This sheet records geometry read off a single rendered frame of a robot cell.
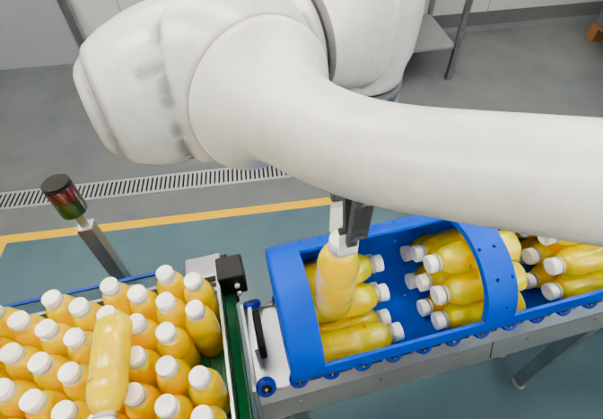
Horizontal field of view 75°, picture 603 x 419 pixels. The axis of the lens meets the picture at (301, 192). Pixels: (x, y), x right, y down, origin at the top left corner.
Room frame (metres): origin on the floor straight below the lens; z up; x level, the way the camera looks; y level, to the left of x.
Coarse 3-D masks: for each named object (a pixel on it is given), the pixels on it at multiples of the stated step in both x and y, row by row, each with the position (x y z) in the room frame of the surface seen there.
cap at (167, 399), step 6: (162, 396) 0.22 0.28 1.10; (168, 396) 0.22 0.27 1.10; (156, 402) 0.21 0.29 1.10; (162, 402) 0.21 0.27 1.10; (168, 402) 0.21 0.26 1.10; (174, 402) 0.21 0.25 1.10; (156, 408) 0.20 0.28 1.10; (162, 408) 0.20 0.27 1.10; (168, 408) 0.20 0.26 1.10; (174, 408) 0.20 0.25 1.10; (162, 414) 0.19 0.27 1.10; (168, 414) 0.19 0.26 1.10
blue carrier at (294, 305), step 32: (384, 224) 0.52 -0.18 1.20; (416, 224) 0.51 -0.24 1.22; (448, 224) 0.61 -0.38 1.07; (288, 256) 0.44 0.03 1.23; (384, 256) 0.56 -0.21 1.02; (480, 256) 0.42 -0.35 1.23; (288, 288) 0.36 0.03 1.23; (416, 288) 0.49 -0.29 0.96; (512, 288) 0.37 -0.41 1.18; (288, 320) 0.31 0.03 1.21; (416, 320) 0.41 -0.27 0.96; (512, 320) 0.34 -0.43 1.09; (288, 352) 0.27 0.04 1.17; (320, 352) 0.27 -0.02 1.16; (384, 352) 0.28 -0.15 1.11
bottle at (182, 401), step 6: (174, 396) 0.23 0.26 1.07; (180, 396) 0.23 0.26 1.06; (180, 402) 0.22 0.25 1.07; (186, 402) 0.22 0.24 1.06; (180, 408) 0.21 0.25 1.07; (186, 408) 0.21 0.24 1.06; (192, 408) 0.22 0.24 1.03; (156, 414) 0.20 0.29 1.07; (174, 414) 0.20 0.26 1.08; (180, 414) 0.20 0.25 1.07; (186, 414) 0.20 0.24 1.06
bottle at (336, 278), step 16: (320, 256) 0.35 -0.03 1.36; (336, 256) 0.33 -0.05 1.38; (352, 256) 0.34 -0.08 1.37; (320, 272) 0.33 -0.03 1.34; (336, 272) 0.32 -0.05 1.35; (352, 272) 0.32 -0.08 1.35; (320, 288) 0.33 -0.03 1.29; (336, 288) 0.32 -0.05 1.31; (352, 288) 0.32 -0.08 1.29; (320, 304) 0.33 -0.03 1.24; (336, 304) 0.31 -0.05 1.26
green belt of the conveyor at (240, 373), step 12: (228, 300) 0.52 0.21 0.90; (228, 312) 0.48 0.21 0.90; (228, 324) 0.45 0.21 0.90; (240, 336) 0.42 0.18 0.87; (240, 348) 0.39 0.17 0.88; (204, 360) 0.36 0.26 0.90; (216, 360) 0.36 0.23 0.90; (240, 360) 0.36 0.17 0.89; (240, 372) 0.33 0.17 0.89; (240, 384) 0.30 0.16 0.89; (240, 396) 0.27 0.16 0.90; (240, 408) 0.24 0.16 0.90
